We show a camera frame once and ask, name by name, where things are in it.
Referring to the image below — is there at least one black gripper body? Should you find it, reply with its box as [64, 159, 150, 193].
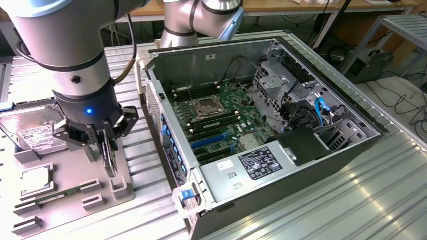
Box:
[52, 79, 124, 126]

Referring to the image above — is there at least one silver hard disk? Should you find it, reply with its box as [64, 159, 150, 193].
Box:
[0, 104, 70, 156]

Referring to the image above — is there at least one grey parts rack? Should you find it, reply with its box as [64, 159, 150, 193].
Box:
[0, 99, 139, 239]

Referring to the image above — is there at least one CPU chip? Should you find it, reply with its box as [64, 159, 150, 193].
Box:
[19, 167, 55, 198]

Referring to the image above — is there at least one green RAM stick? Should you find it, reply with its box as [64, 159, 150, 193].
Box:
[35, 188, 84, 204]

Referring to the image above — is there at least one black RAM slot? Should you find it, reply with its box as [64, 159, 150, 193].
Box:
[172, 83, 222, 103]

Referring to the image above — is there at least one CPU socket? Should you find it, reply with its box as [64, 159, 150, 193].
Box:
[192, 96, 226, 119]

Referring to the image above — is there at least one blue expansion slot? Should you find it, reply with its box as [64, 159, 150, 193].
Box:
[188, 133, 228, 149]

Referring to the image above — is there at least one installed RAM stick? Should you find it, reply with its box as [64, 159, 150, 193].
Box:
[188, 112, 242, 134]

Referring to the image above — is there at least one black expansion slot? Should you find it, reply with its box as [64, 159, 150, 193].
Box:
[195, 146, 235, 161]

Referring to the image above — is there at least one green motherboard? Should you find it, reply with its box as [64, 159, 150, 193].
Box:
[166, 79, 284, 166]

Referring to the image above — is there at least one silver chipset heat sink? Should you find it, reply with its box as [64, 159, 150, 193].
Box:
[238, 136, 266, 151]

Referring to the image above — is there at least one grey power supply unit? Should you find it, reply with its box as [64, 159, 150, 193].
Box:
[199, 141, 299, 204]

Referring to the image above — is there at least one metal disk bay cage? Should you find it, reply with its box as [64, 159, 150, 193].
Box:
[252, 41, 319, 121]

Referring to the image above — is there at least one open black PC case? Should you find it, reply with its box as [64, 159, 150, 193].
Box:
[135, 34, 391, 240]

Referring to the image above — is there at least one black fan shroud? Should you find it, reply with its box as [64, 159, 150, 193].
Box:
[275, 126, 335, 168]

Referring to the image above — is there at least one wooden desk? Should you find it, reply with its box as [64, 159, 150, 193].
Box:
[128, 0, 427, 18]

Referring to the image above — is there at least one black box device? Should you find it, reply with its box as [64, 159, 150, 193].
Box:
[346, 46, 395, 85]

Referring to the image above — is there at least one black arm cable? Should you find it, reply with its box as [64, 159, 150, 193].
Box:
[112, 0, 140, 84]

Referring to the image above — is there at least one blue data wire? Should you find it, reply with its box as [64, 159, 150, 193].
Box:
[312, 96, 332, 126]

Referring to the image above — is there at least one metal frame table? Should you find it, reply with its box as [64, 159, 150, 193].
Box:
[339, 14, 427, 77]

